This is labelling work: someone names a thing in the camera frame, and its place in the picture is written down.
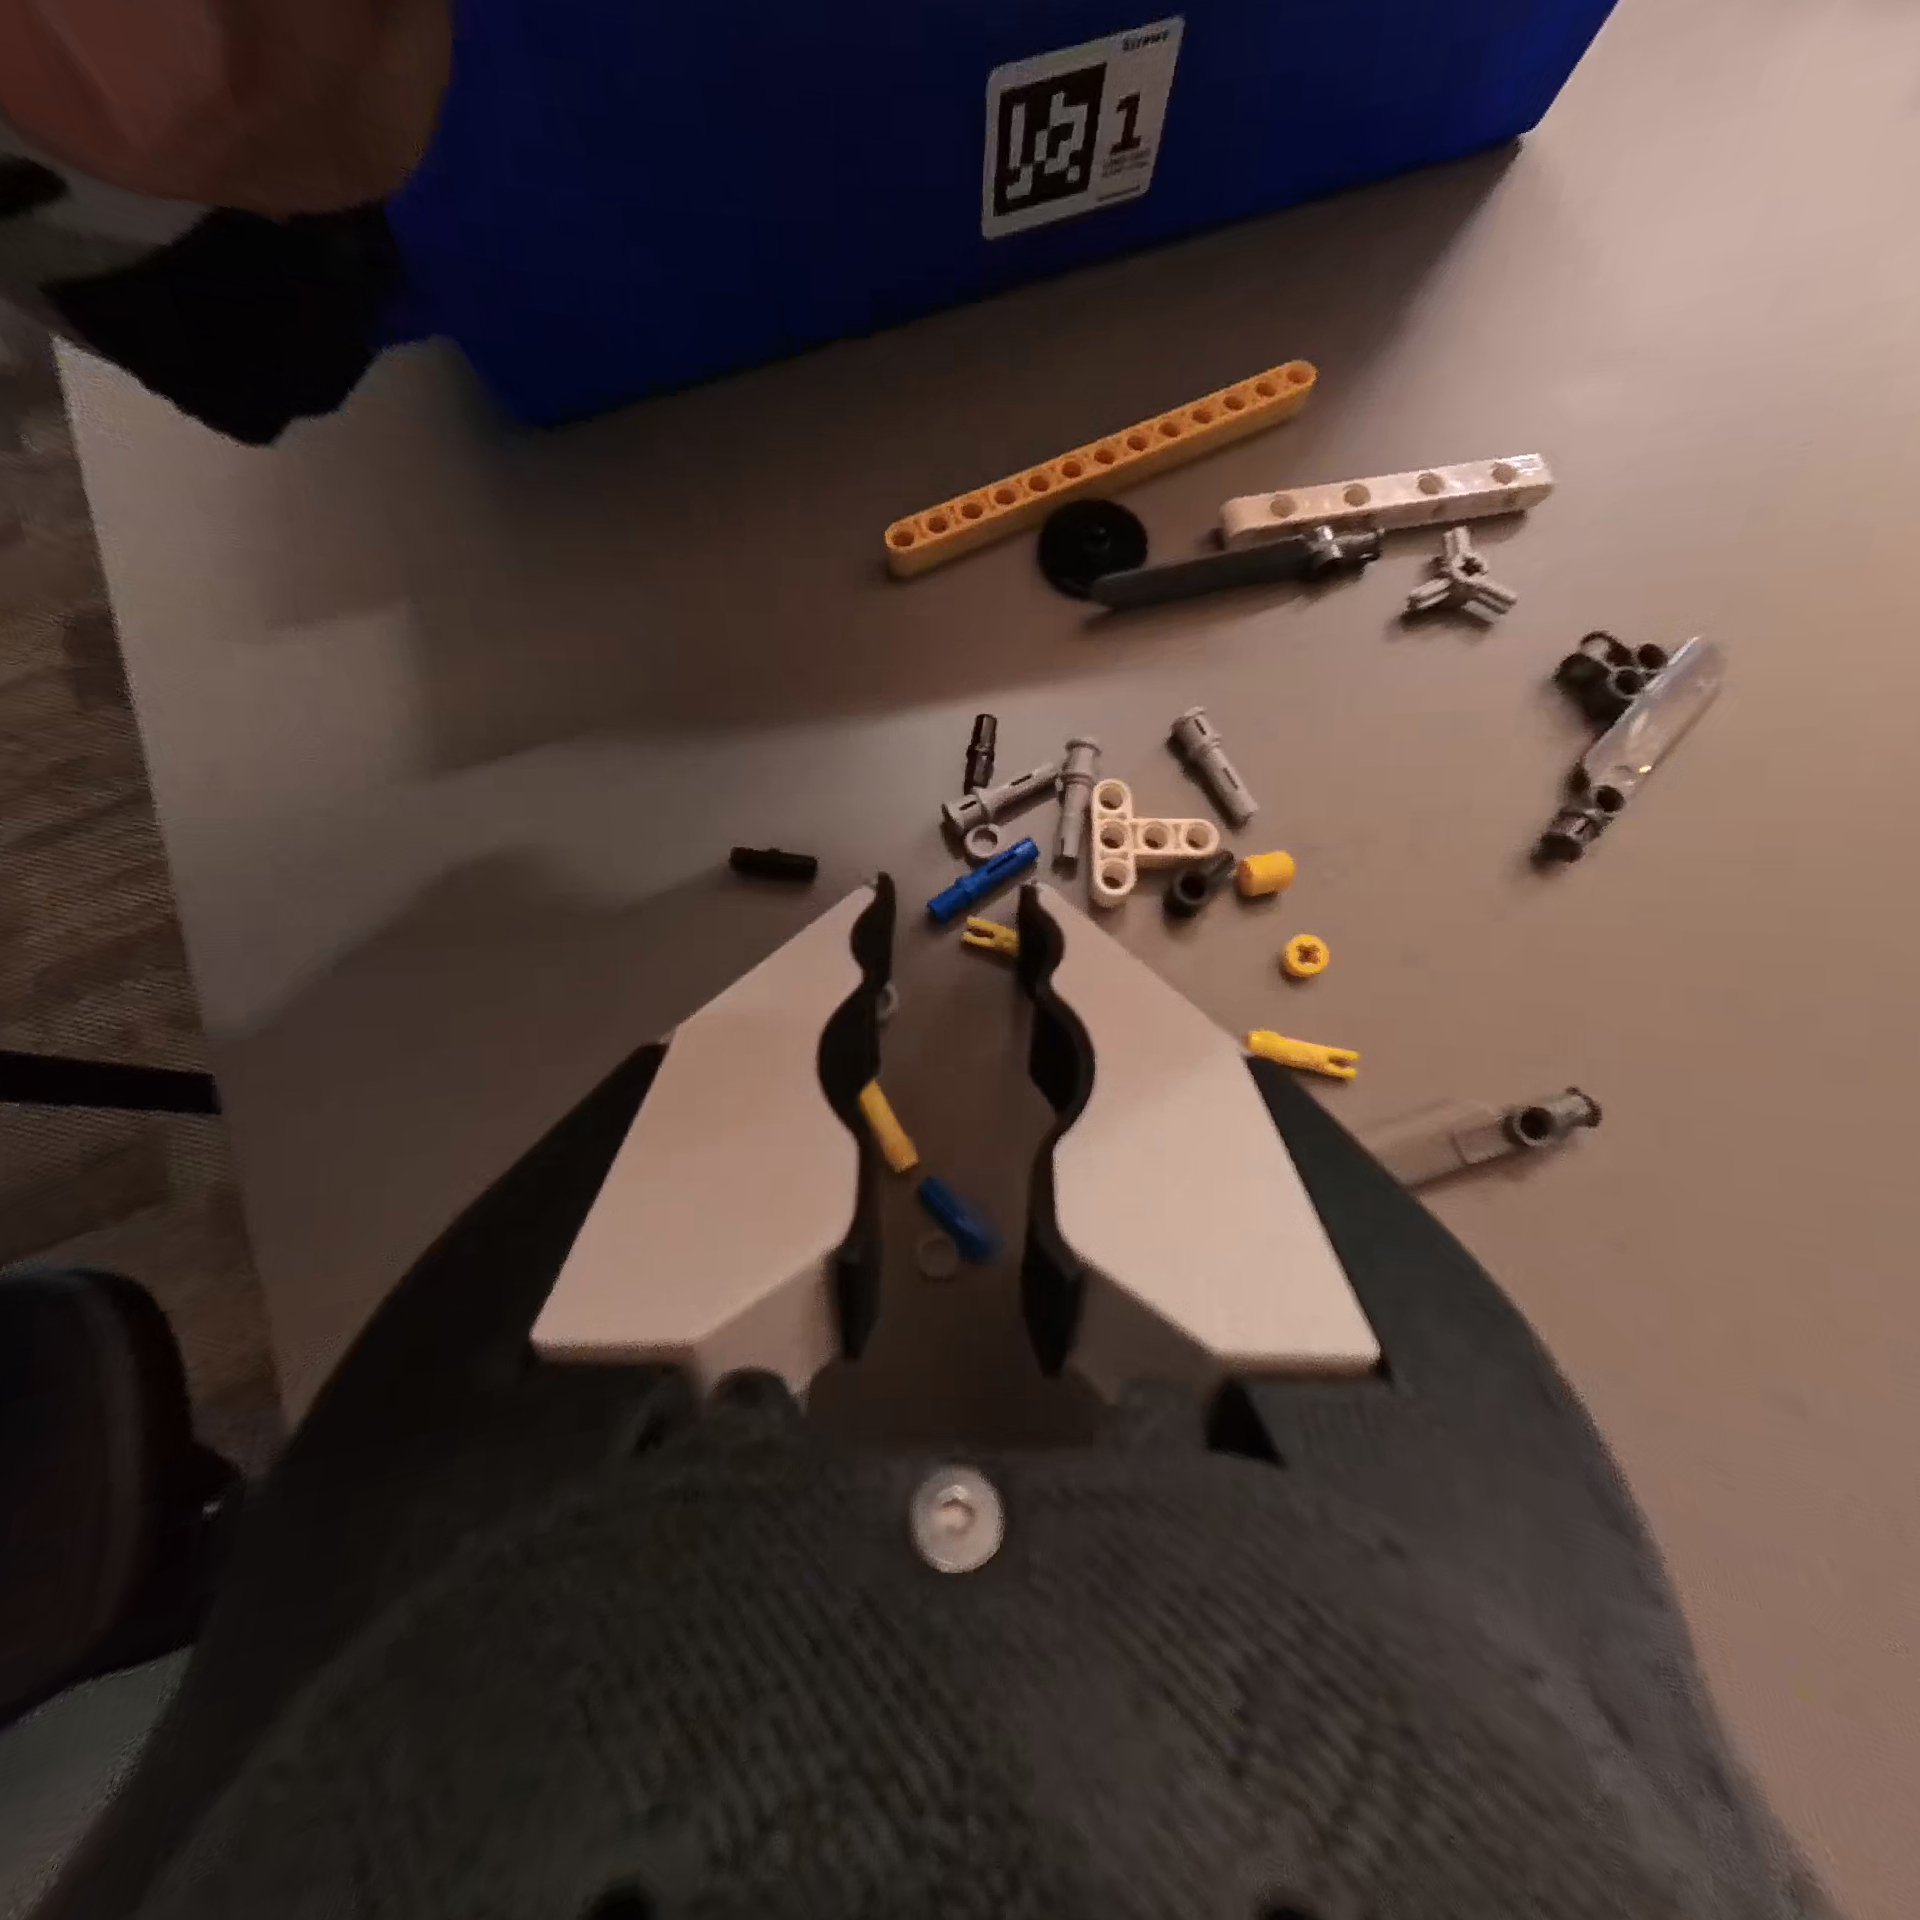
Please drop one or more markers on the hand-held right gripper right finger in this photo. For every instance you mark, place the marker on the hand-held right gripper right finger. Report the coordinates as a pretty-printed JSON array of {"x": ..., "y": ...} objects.
[{"x": 1201, "y": 1201}]

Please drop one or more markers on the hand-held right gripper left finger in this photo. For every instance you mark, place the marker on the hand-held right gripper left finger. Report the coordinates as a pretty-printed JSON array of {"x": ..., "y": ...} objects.
[{"x": 720, "y": 1184}]

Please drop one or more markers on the yellow lego bush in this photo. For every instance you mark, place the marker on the yellow lego bush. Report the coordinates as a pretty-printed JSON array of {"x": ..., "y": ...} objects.
[{"x": 1268, "y": 874}]

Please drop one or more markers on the long blue lego pin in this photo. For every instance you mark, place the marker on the long blue lego pin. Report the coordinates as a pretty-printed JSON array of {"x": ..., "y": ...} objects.
[{"x": 984, "y": 878}]

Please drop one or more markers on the scatter of small lego pins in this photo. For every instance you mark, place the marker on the scatter of small lego pins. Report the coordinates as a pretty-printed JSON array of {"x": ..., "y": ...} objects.
[{"x": 1212, "y": 763}]

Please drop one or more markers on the clear lego panel grey pin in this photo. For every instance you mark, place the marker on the clear lego panel grey pin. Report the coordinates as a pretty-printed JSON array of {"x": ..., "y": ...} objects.
[{"x": 1440, "y": 1142}]

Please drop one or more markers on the white t-shaped lego beam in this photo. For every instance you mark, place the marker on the white t-shaped lego beam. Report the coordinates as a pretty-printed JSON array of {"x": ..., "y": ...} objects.
[{"x": 1148, "y": 835}]

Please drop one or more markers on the black lego pin connector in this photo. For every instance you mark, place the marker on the black lego pin connector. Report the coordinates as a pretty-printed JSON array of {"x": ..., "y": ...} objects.
[{"x": 1577, "y": 831}]

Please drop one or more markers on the dark grey thin lego liftarm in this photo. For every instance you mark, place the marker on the dark grey thin lego liftarm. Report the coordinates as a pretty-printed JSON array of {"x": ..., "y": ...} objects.
[{"x": 1201, "y": 571}]

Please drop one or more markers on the long clear lego piece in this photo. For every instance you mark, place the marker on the long clear lego piece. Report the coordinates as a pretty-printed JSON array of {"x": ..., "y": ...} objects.
[{"x": 1652, "y": 727}]

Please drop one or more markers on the black round lego disc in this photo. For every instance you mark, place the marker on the black round lego disc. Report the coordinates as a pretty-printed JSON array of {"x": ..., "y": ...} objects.
[{"x": 1096, "y": 547}]

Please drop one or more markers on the grey three-way lego connector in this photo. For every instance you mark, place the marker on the grey three-way lego connector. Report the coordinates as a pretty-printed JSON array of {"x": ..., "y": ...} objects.
[{"x": 1460, "y": 579}]

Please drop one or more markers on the long yellow lego beam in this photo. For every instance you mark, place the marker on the long yellow lego beam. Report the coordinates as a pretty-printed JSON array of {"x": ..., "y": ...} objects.
[{"x": 1096, "y": 470}]

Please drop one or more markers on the person's left hand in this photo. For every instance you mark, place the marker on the person's left hand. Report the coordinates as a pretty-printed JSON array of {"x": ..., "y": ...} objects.
[{"x": 196, "y": 90}]

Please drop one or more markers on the blue plastic bin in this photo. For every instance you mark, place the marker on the blue plastic bin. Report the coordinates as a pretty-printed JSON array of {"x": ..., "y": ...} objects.
[{"x": 751, "y": 150}]

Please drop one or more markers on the black bar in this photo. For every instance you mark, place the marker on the black bar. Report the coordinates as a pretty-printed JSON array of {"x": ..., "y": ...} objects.
[{"x": 106, "y": 1081}]

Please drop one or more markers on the dark rounded object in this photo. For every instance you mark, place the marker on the dark rounded object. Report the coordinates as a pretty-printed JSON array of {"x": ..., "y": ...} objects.
[{"x": 89, "y": 1499}]

